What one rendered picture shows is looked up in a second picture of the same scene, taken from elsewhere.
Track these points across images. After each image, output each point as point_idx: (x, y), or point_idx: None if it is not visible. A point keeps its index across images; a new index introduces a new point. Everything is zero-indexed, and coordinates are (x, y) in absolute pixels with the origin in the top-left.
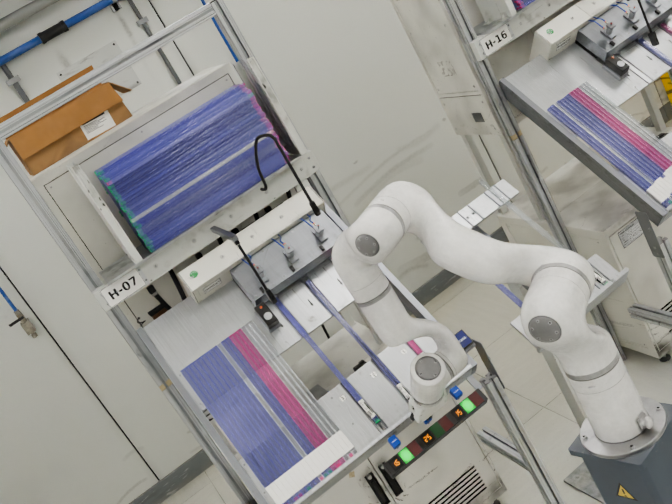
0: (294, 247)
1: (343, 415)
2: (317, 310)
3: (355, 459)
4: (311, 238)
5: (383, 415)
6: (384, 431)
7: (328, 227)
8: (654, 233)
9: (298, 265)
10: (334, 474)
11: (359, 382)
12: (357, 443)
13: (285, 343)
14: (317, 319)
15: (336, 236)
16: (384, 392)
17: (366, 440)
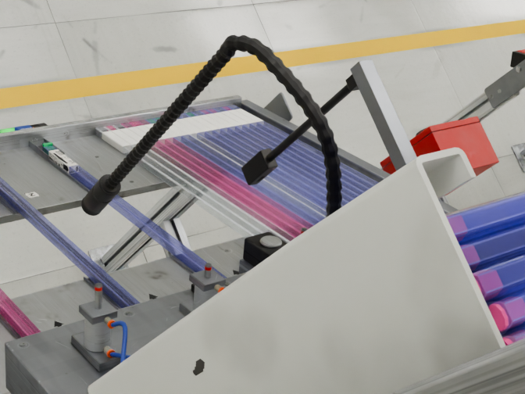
0: None
1: (112, 165)
2: (139, 285)
3: (104, 116)
4: (129, 349)
5: (33, 157)
6: (40, 129)
7: (60, 370)
8: None
9: (181, 299)
10: (144, 110)
11: (66, 190)
12: (94, 141)
13: (227, 248)
14: (142, 273)
15: (39, 345)
16: (19, 176)
17: (76, 142)
